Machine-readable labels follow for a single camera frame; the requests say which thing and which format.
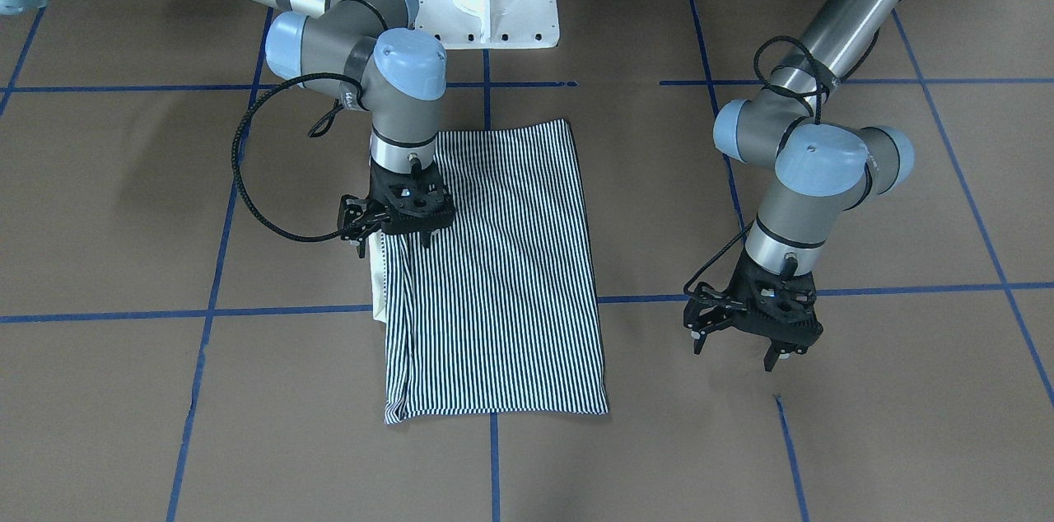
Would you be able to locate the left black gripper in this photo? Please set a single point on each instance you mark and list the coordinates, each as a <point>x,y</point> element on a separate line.
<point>706,309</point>

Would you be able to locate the striped polo shirt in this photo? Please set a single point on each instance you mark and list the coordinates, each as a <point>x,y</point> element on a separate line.
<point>499,313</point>

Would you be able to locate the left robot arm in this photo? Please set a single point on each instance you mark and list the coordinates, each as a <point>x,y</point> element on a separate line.
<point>821,170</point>

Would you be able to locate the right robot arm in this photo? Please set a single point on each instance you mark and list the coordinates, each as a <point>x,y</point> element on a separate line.
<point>366,56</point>

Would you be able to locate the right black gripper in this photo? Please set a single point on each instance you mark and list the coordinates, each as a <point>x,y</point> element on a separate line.
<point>357,216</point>

